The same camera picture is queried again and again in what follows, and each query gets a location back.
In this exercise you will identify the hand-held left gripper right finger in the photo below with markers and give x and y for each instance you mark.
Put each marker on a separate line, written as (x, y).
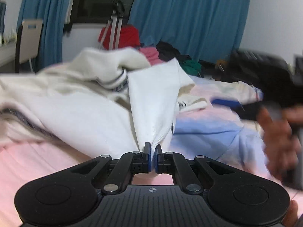
(155, 158)

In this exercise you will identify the red garment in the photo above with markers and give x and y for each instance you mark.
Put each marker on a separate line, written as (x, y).
(129, 36)

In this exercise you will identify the pink and blue bed sheet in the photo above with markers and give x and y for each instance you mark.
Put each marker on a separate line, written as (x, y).
(208, 132)

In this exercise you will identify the white knit sweater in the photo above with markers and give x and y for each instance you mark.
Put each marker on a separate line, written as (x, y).
(90, 108)

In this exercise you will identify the white desk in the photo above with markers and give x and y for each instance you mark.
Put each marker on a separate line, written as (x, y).
(6, 53)

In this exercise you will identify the dark cloth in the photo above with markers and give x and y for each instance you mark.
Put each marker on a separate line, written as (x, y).
(216, 69)

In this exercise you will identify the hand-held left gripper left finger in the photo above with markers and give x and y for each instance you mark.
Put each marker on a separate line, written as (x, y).
(148, 157)

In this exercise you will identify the green garment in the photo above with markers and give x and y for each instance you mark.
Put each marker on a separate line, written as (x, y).
(192, 66)

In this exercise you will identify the cream printed cloth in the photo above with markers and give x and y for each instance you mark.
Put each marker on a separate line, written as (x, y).
(241, 91)

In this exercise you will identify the person's right hand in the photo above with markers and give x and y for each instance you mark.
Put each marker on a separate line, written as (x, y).
(277, 137)

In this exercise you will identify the black and beige chair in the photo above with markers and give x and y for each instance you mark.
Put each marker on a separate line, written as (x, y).
(29, 40)

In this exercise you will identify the pink garment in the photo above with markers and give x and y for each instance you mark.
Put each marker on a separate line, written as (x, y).
(151, 54)

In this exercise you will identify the blue curtain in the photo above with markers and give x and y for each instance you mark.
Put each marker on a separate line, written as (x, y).
(40, 21)
(191, 16)

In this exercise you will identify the black garment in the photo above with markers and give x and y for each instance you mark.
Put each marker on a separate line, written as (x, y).
(168, 50)

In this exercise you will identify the dark window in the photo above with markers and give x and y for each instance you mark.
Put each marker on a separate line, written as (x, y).
(104, 0)

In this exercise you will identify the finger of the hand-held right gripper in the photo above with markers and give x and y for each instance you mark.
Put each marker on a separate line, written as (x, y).
(224, 102)

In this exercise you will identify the silver camera tripod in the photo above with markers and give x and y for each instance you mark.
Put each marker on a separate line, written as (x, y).
(116, 21)

